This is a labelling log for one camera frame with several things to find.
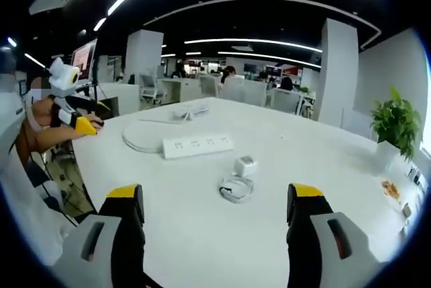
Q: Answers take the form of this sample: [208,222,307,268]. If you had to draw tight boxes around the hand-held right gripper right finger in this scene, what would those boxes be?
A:
[286,182,389,288]

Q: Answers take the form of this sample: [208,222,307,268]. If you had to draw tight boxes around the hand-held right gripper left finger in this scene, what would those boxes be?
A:
[50,183,156,288]

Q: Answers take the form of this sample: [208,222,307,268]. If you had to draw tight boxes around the white charger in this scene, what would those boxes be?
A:
[232,155,259,178]

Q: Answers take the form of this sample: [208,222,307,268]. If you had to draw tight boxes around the white desk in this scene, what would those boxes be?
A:
[72,96,424,288]

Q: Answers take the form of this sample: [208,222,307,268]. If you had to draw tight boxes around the computer monitor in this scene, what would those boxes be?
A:
[69,38,98,84]

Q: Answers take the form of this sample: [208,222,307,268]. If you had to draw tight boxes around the white office chair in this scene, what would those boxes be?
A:
[269,87,304,116]
[139,73,166,106]
[198,75,220,99]
[220,77,267,107]

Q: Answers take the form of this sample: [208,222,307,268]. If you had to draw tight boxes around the person's white clothing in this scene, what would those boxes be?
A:
[0,72,68,267]

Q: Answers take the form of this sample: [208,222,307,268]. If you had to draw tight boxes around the orange snack packet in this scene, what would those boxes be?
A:
[381,180,401,201]

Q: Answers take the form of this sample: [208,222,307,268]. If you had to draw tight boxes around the green potted plant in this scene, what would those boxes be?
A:
[370,86,424,168]

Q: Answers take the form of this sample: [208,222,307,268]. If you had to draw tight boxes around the white power strip cable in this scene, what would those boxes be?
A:
[121,118,189,155]

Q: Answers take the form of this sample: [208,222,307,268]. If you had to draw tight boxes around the coiled white charger cable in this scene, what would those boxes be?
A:
[218,175,255,205]

